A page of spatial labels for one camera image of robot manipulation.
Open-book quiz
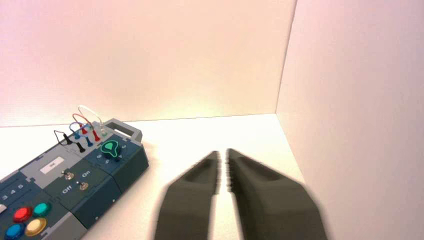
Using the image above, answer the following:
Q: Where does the yellow push button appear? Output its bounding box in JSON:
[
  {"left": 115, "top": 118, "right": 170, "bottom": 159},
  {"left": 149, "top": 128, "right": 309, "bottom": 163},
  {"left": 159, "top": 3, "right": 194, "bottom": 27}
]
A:
[{"left": 25, "top": 217, "right": 48, "bottom": 237}]

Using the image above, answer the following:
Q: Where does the blue jumper cable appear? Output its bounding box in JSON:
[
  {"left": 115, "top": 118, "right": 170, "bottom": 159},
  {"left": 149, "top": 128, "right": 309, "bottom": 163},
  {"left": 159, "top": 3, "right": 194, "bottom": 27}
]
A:
[{"left": 68, "top": 121, "right": 94, "bottom": 148}]

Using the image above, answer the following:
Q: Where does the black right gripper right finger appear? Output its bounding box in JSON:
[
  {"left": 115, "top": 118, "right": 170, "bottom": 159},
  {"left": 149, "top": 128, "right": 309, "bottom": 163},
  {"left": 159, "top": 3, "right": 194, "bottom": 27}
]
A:
[{"left": 225, "top": 148, "right": 329, "bottom": 240}]

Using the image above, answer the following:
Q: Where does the red push button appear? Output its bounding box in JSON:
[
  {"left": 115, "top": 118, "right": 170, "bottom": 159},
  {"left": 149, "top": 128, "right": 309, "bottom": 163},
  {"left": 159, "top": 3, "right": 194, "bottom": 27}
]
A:
[{"left": 12, "top": 206, "right": 33, "bottom": 224}]

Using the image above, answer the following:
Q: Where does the green rotary knob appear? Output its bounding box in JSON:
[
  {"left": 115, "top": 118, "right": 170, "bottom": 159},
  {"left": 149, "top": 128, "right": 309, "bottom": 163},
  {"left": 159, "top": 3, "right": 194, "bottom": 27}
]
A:
[{"left": 100, "top": 140, "right": 122, "bottom": 163}]

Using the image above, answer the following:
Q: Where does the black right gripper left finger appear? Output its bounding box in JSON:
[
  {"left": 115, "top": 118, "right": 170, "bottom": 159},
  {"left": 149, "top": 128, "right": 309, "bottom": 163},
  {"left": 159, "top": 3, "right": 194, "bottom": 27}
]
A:
[{"left": 154, "top": 150, "right": 222, "bottom": 240}]

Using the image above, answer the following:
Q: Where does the white jumper cable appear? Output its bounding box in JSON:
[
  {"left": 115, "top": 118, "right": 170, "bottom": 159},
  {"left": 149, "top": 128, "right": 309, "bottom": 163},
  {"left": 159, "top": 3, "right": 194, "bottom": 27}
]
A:
[{"left": 77, "top": 104, "right": 109, "bottom": 137}]

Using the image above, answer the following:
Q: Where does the red jumper cable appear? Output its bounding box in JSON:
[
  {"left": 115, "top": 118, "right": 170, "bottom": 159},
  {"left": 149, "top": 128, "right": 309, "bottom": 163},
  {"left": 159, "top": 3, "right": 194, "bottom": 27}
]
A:
[{"left": 72, "top": 113, "right": 102, "bottom": 143}]

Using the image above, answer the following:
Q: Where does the blue push button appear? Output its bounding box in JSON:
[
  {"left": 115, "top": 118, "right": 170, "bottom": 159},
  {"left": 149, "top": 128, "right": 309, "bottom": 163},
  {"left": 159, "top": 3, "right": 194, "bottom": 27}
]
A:
[{"left": 4, "top": 223, "right": 27, "bottom": 240}]

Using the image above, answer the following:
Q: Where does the black jumper cable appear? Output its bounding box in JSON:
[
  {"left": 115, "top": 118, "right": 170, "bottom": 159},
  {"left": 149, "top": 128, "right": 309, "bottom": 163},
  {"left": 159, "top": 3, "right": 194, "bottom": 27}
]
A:
[{"left": 53, "top": 129, "right": 87, "bottom": 154}]

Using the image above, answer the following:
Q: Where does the blue grey control panel box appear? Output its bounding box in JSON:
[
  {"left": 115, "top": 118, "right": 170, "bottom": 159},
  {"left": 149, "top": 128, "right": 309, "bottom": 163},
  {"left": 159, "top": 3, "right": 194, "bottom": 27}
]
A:
[{"left": 0, "top": 118, "right": 150, "bottom": 240}]

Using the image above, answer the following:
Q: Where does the teal push button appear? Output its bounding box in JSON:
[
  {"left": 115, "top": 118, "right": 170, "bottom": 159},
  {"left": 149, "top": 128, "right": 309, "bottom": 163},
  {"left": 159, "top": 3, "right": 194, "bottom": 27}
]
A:
[{"left": 32, "top": 202, "right": 53, "bottom": 218}]

